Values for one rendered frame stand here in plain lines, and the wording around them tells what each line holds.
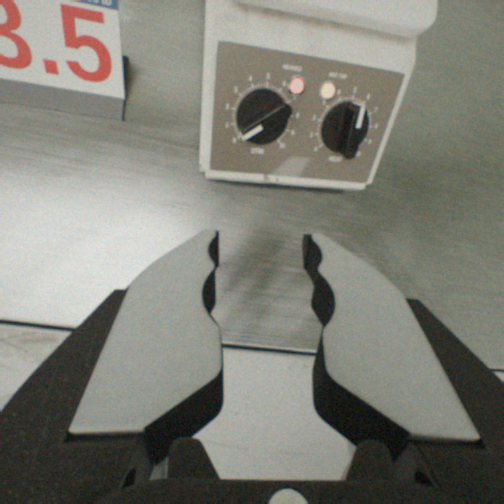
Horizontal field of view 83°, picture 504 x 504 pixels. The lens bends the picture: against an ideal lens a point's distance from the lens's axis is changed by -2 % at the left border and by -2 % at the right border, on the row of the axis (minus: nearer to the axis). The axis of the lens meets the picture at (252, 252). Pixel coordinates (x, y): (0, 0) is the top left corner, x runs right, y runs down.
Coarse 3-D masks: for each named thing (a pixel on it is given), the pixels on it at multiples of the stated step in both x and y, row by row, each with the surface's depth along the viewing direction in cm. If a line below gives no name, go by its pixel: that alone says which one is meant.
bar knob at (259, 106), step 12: (252, 96) 17; (264, 96) 17; (276, 96) 17; (240, 108) 17; (252, 108) 17; (264, 108) 17; (276, 108) 16; (288, 108) 16; (240, 120) 18; (252, 120) 17; (264, 120) 17; (276, 120) 17; (240, 132) 18; (252, 132) 17; (264, 132) 17; (276, 132) 18; (264, 144) 19
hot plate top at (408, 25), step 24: (240, 0) 14; (264, 0) 14; (288, 0) 14; (312, 0) 14; (336, 0) 14; (360, 0) 15; (384, 0) 15; (408, 0) 15; (432, 0) 15; (360, 24) 15; (384, 24) 15; (408, 24) 15
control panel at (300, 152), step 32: (224, 64) 16; (256, 64) 16; (288, 64) 17; (320, 64) 17; (352, 64) 17; (224, 96) 17; (288, 96) 18; (320, 96) 18; (352, 96) 18; (384, 96) 18; (224, 128) 18; (288, 128) 19; (320, 128) 19; (384, 128) 20; (224, 160) 19; (256, 160) 20; (288, 160) 20; (320, 160) 20; (352, 160) 21
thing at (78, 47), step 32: (0, 0) 16; (32, 0) 16; (64, 0) 16; (0, 32) 17; (32, 32) 17; (64, 32) 18; (96, 32) 18; (0, 64) 18; (32, 64) 18; (64, 64) 19; (96, 64) 19
